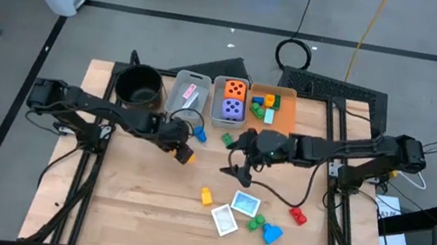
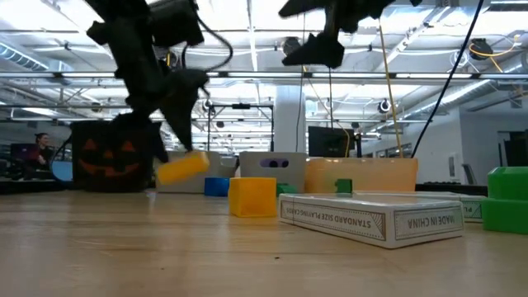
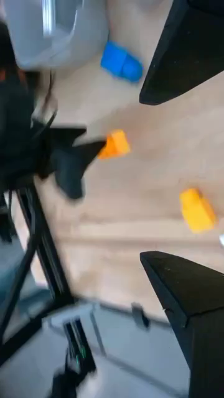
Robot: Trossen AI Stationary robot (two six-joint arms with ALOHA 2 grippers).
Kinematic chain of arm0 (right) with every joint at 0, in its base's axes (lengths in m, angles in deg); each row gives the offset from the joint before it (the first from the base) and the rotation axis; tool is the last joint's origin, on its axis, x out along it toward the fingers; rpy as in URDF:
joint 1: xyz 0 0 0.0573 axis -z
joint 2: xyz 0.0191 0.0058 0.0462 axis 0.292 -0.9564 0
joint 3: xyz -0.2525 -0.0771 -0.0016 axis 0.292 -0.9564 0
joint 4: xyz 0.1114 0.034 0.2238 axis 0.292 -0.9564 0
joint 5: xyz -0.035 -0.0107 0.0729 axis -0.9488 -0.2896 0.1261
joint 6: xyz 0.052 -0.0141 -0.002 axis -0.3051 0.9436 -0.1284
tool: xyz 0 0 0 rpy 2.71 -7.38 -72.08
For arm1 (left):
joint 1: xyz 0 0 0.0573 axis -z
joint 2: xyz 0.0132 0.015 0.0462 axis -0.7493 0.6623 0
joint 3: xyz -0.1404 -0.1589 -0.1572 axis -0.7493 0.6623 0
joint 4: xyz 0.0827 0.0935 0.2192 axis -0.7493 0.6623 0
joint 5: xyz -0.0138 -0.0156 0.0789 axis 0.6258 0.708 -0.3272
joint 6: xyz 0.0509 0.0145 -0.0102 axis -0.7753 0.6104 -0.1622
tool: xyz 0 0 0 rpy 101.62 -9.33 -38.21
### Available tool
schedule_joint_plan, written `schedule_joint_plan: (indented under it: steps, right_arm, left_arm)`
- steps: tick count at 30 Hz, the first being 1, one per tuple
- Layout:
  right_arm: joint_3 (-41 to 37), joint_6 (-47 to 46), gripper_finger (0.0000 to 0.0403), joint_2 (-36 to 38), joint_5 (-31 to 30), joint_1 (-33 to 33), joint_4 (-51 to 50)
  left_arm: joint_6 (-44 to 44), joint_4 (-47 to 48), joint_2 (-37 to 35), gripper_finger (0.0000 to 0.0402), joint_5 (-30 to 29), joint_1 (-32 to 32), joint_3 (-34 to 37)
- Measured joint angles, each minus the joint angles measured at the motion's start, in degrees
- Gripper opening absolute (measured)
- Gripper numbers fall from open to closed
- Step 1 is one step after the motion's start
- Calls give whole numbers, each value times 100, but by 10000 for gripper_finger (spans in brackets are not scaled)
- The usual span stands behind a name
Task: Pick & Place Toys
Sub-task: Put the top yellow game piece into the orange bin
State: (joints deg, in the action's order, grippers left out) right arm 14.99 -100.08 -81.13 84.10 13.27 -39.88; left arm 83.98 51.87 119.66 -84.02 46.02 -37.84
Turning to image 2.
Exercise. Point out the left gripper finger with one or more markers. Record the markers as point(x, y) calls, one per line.
point(185, 99)
point(142, 128)

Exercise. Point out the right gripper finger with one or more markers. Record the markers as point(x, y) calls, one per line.
point(321, 51)
point(305, 5)

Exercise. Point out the orange toy brick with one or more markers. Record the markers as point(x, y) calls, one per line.
point(183, 168)

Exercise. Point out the purple foam die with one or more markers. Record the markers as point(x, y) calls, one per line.
point(274, 163)

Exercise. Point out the yellow toy block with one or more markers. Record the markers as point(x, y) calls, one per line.
point(251, 198)

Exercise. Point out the small dark green brick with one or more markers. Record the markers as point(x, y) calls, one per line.
point(286, 189)
point(343, 185)

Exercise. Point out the teal framed card deck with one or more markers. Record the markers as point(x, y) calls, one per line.
point(472, 208)

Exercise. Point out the black jack-o-lantern bucket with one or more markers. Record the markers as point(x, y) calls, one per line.
point(111, 165)

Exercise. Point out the grey plastic bin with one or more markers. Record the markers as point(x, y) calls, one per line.
point(255, 175)
point(206, 181)

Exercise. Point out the black monitor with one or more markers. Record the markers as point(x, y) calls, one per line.
point(330, 142)

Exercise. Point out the light blue chair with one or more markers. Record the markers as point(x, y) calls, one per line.
point(62, 171)

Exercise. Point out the blue stepped toy block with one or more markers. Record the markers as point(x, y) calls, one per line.
point(216, 186)

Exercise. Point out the person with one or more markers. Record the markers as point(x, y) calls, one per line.
point(43, 150)

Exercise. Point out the dark monitor purple screen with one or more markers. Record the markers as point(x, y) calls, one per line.
point(22, 152)

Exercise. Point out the orange plastic bin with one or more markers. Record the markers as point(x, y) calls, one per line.
point(371, 175)

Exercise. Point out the white playing card deck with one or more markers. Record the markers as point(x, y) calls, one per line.
point(371, 222)

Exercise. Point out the green two-stud toy block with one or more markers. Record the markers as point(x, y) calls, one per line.
point(505, 206)

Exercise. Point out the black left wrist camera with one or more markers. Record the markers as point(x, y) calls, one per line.
point(177, 22)

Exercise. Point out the black metal rig frame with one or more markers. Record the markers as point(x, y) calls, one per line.
point(241, 106)

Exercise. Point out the long ceiling light rail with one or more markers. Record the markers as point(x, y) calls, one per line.
point(412, 75)

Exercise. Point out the silver ventilation duct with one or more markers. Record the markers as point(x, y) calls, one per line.
point(20, 57)

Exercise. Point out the black aluminium table frame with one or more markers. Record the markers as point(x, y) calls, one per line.
point(29, 186)

